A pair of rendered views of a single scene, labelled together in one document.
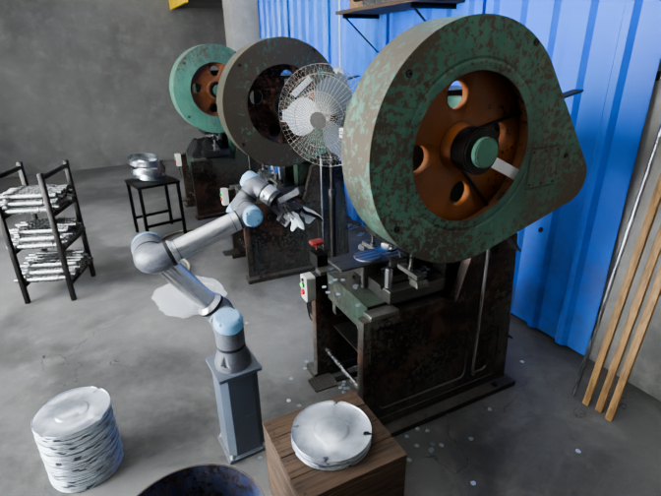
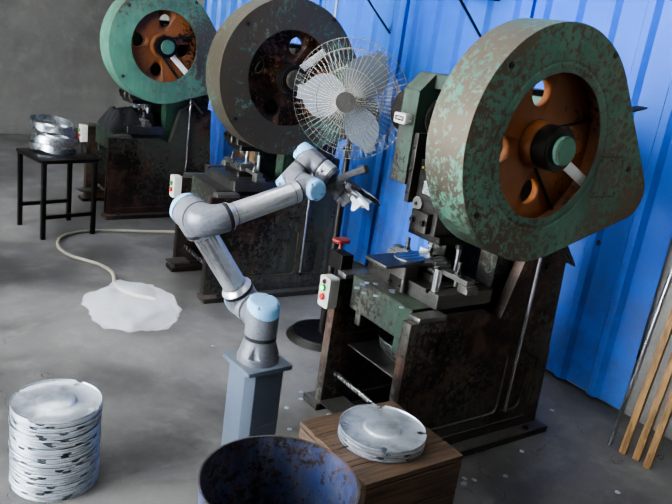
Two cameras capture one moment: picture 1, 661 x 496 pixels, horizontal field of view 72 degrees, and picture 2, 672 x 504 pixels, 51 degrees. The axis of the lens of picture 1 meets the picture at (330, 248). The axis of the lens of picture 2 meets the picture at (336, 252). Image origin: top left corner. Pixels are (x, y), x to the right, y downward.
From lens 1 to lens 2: 0.97 m
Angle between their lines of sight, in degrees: 11
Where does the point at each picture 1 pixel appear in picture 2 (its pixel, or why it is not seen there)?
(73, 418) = (63, 407)
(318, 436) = (371, 431)
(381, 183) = (471, 165)
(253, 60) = (264, 20)
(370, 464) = (428, 460)
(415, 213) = (494, 201)
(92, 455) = (81, 454)
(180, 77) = (121, 22)
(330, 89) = (366, 68)
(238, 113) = (236, 80)
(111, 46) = not seen: outside the picture
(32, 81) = not seen: outside the picture
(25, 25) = not seen: outside the picture
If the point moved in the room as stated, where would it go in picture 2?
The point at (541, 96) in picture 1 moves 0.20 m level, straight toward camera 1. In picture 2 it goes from (614, 107) to (619, 110)
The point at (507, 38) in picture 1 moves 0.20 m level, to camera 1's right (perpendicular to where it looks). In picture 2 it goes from (592, 47) to (647, 56)
